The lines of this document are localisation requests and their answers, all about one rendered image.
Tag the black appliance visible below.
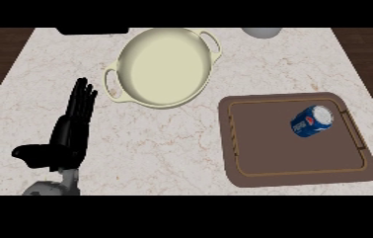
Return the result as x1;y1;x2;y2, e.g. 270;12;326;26
56;27;131;37

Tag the grey rounded object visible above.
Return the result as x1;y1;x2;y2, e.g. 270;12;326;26
241;27;285;40

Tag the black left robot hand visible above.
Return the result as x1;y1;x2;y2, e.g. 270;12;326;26
11;77;99;173

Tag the cream two-handled pot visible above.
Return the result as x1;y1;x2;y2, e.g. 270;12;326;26
102;28;224;110

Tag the brown rectangular tray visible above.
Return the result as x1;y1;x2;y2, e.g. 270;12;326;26
217;91;373;189

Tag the blue soda can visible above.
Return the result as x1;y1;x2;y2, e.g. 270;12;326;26
291;105;335;138

